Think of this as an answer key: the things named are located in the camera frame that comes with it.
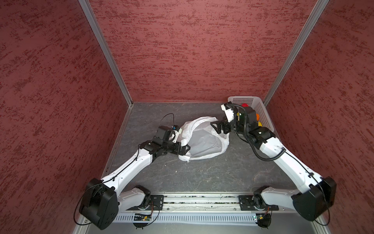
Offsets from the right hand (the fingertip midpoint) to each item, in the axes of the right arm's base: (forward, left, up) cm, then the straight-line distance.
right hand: (217, 123), depth 76 cm
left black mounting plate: (-33, +33, -24) cm, 53 cm away
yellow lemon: (+15, -36, -23) cm, 45 cm away
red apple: (+33, -30, -22) cm, 50 cm away
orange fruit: (+21, -36, -22) cm, 47 cm away
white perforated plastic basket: (+33, -38, -19) cm, 54 cm away
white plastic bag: (+3, +5, -25) cm, 25 cm away
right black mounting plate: (-34, -14, -25) cm, 45 cm away
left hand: (-9, +19, -13) cm, 25 cm away
